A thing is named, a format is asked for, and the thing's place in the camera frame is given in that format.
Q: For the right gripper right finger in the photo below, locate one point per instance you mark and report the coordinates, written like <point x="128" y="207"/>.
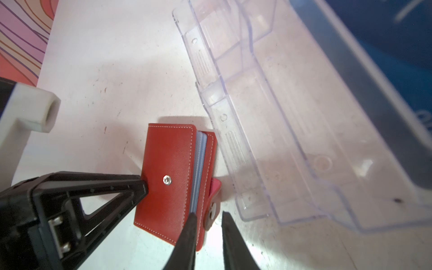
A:
<point x="236" y="255"/>

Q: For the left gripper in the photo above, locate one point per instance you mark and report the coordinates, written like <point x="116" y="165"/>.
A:
<point x="62" y="220"/>

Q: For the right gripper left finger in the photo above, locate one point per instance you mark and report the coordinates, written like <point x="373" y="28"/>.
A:
<point x="184" y="252"/>

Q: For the red leather card holder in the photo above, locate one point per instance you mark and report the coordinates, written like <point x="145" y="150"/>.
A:
<point x="178" y="169"/>

